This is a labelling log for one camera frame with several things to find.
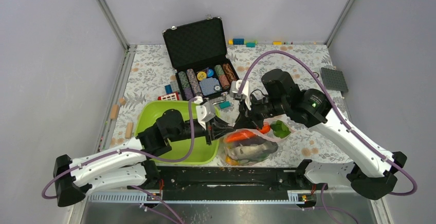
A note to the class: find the dark grey building baseplate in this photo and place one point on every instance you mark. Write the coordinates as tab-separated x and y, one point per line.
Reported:
334	80

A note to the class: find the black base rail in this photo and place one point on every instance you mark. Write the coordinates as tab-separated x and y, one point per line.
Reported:
231	184

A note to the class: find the floral tablecloth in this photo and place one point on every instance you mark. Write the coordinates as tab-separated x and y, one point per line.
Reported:
151	71

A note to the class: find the blue toy brick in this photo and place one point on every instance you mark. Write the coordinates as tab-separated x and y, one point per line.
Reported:
168	89

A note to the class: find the black poker chip case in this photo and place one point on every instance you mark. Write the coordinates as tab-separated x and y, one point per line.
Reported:
200	46

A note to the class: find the grey toy fish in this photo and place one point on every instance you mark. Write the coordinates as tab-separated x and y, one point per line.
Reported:
252	152

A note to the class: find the teal block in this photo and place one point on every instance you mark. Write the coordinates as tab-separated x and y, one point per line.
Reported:
224	105

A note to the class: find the blue yellow brick row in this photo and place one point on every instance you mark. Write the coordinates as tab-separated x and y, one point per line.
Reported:
241	41

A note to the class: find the green plastic tray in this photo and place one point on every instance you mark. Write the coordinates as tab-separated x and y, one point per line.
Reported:
202	153

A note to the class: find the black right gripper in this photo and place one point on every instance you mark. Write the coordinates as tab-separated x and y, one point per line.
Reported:
248	117

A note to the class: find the small wooden block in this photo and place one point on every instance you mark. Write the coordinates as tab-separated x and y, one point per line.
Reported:
129	130

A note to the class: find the clear pink zip top bag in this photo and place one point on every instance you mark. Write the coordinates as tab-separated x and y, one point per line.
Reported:
234	162

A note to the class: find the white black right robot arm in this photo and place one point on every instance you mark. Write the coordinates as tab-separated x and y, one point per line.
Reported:
371	172

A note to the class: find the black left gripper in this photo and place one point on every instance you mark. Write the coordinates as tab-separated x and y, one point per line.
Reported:
216	128

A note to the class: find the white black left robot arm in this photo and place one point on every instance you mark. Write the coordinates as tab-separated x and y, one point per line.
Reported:
170	139

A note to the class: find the red white toy piece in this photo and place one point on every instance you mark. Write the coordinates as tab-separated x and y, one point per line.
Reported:
169	97

